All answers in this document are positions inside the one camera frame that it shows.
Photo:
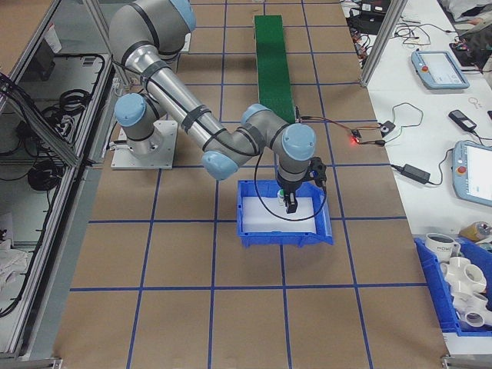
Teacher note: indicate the green push button switch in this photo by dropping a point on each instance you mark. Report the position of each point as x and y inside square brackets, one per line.
[281, 197]

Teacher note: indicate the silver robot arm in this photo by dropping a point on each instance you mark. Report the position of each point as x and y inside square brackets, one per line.
[173, 92]

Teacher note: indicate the white foam bin liner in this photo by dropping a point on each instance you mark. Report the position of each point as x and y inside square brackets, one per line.
[261, 219]

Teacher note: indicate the blue plastic bin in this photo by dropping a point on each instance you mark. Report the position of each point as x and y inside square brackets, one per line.
[284, 239]

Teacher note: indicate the small red-lit circuit board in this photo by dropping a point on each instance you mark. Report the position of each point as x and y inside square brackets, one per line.
[355, 138]

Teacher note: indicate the small black box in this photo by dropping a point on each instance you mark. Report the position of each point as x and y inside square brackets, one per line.
[386, 128]

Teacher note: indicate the green belt conveyor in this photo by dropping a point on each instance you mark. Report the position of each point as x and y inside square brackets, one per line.
[273, 69]

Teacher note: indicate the black power adapter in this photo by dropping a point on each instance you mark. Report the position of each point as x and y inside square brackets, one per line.
[416, 173]

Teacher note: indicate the white mug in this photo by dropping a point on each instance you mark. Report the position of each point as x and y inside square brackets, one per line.
[440, 246]

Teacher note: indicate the large blue parts bin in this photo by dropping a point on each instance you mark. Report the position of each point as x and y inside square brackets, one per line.
[434, 292]

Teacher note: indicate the black handheld device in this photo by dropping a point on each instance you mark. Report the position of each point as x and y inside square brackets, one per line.
[462, 120]

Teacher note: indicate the white pipe fitting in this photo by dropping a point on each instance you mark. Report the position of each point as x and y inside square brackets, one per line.
[461, 274]
[474, 311]

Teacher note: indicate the blue grey teach pendant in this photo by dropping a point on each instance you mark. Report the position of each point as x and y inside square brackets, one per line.
[474, 173]
[442, 71]

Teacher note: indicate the yellow object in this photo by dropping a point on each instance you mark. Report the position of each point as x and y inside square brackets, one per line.
[474, 231]

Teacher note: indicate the white crumpled cloth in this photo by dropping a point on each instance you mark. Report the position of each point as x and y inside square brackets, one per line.
[11, 261]

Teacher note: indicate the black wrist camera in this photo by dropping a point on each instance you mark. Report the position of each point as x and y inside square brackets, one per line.
[318, 173]

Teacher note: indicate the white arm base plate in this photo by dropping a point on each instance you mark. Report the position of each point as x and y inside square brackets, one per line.
[161, 157]
[186, 43]

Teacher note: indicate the aluminium profile post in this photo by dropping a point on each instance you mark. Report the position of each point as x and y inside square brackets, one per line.
[378, 46]

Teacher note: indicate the V-shaped metal bar frame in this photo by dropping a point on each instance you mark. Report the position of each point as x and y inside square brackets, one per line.
[77, 230]

